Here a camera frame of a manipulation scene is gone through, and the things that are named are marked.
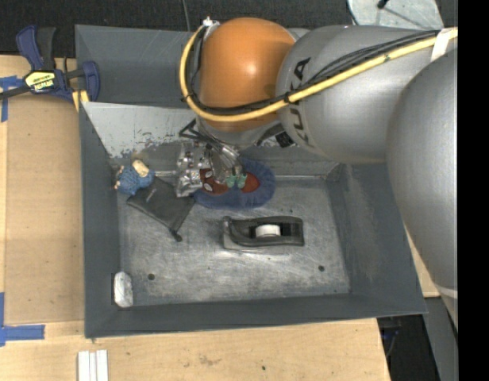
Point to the pale wood board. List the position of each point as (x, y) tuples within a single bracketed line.
[(42, 212)]

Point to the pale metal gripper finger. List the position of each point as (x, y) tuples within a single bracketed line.
[(190, 160), (188, 185)]

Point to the dark grey cloth pouch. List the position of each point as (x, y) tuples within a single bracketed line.
[(163, 206)]

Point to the black tape dispenser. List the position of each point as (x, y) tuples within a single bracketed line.
[(264, 232)]

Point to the black cylinder on white bracket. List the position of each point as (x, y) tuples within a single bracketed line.
[(285, 139)]

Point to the white crumpled lump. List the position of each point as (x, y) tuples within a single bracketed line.
[(123, 290)]

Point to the blue and red plush toy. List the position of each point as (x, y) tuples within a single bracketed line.
[(248, 197)]

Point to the grey metal bin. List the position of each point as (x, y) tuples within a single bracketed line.
[(236, 276)]

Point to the blue plush toy animal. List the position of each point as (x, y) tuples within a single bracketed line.
[(131, 179)]

